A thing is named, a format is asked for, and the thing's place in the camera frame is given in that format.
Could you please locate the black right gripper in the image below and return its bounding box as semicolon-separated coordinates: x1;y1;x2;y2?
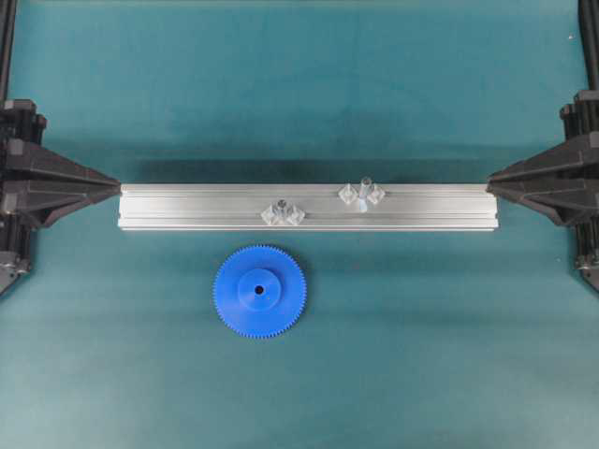
487;91;598;293

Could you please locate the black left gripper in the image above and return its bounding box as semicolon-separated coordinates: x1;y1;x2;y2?
0;96;124;297

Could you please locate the large blue plastic gear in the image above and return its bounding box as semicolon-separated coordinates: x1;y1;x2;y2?
212;245;308;339

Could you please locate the right steel shaft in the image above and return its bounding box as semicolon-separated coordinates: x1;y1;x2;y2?
358;177;373;213

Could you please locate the steel shaft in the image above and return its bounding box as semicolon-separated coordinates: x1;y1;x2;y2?
276;199;287;217
358;177;373;213

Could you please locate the left steel shaft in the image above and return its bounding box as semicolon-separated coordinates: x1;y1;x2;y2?
276;199;287;217

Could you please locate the aluminium extrusion rail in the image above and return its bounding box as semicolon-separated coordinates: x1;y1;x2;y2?
118;183;499;232

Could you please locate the black right frame post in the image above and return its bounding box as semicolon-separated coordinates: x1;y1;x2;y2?
577;0;598;90

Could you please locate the black frame post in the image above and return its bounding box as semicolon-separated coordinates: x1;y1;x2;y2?
577;0;598;90
0;0;17;102

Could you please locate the black left frame post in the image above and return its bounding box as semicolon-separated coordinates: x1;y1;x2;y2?
0;0;17;102

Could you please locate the right clear shaft bracket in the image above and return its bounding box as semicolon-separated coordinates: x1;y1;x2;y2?
338;183;386;205

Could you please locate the clear shaft bracket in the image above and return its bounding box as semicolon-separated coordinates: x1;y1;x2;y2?
338;183;386;205
260;200;305;226

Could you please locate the left clear shaft bracket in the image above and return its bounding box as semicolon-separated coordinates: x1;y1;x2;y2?
260;200;305;226

